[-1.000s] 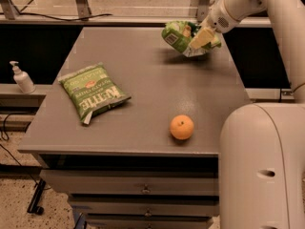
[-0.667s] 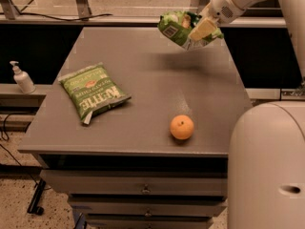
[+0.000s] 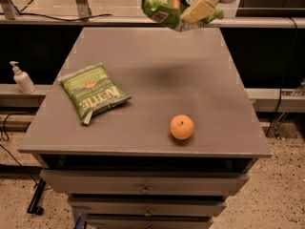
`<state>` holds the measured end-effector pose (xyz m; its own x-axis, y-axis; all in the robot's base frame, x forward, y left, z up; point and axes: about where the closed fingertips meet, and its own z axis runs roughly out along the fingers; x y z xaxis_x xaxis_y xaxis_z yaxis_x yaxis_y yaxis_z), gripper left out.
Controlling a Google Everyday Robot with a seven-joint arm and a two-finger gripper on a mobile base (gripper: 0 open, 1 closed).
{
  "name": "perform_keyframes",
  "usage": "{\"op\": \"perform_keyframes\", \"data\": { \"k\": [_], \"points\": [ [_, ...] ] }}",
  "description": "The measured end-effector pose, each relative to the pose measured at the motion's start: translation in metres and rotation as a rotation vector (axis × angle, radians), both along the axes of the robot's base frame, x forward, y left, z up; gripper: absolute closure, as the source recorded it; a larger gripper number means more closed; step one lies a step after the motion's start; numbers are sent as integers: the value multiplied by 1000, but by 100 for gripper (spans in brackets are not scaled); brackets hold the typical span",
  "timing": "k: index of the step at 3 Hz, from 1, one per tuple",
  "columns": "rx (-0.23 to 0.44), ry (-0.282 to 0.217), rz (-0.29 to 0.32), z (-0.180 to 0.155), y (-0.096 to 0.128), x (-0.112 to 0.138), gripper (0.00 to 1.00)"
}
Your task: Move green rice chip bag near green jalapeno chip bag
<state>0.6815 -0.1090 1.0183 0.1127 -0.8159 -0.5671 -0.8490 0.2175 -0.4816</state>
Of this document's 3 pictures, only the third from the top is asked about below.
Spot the green rice chip bag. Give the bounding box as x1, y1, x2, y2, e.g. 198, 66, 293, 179
141, 0, 224, 32

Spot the green jalapeno Kettle chip bag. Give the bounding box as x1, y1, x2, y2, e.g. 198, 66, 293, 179
58, 63, 132, 125

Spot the orange fruit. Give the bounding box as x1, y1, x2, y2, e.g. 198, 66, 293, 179
170, 114, 194, 140

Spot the grey drawer cabinet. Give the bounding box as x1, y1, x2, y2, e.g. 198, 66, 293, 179
17, 27, 274, 229

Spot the white pump bottle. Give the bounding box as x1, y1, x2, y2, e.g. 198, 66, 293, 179
10, 61, 35, 94

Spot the top grey drawer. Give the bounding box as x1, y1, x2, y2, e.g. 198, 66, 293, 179
40, 170, 249, 197

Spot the grey drawer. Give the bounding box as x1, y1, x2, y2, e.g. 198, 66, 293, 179
40, 170, 249, 197
68, 197, 226, 217
86, 215, 213, 229

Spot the middle grey drawer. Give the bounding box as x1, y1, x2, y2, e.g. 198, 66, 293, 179
68, 197, 226, 217

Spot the bottom grey drawer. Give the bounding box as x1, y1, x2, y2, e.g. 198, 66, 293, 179
86, 215, 213, 229

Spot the black cable at right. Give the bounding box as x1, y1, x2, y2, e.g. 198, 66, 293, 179
265, 16, 299, 137

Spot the black cable on ledge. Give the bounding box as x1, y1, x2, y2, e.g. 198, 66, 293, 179
0, 11, 113, 23

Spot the black cable on floor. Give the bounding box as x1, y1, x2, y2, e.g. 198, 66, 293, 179
0, 111, 41, 189

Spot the black metal floor bracket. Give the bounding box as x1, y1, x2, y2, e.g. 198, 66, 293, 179
27, 179, 46, 216

